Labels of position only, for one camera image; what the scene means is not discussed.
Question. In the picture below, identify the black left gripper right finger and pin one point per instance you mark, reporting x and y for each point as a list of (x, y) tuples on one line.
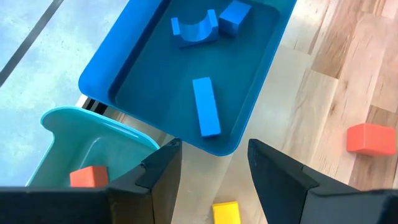
[(286, 193)]

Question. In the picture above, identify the flat yellow block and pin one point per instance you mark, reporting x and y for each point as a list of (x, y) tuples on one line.
[(227, 213)]

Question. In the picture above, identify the red cube block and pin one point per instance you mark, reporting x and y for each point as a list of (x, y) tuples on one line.
[(371, 140)]

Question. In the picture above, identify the blue arch block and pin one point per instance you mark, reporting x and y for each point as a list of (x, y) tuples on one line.
[(196, 29)]

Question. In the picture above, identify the small red block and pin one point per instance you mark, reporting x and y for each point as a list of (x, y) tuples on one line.
[(88, 177)]

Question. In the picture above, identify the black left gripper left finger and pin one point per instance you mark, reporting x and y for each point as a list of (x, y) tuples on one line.
[(149, 193)]

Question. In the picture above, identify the blue cube block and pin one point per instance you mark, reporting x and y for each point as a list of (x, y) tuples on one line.
[(233, 18)]

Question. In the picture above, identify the blue plastic bin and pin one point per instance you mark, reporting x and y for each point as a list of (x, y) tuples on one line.
[(155, 93)]

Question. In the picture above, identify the green plastic bin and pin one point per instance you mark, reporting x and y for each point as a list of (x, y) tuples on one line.
[(93, 146)]

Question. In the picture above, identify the long blue block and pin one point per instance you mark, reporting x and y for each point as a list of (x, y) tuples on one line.
[(206, 107)]

